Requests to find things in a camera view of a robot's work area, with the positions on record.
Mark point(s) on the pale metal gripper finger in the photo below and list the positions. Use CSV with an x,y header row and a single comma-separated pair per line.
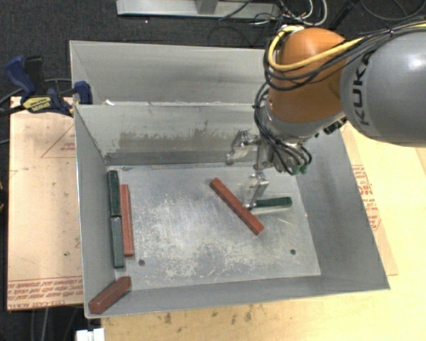
x,y
257,187
240,144

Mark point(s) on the dark green flat block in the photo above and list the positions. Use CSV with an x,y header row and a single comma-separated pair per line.
x,y
113,192
117,242
275,203

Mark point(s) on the red-brown flat block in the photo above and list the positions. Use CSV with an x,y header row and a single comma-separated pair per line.
x,y
110,295
236,205
127,222

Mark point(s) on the grey metal bin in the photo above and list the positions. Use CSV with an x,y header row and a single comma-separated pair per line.
x,y
199,233

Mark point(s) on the brown cardboard board, red print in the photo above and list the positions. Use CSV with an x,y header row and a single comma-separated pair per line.
x,y
42,208

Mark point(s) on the black cylinder on white bracket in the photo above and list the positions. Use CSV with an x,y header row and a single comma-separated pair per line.
x,y
334,126

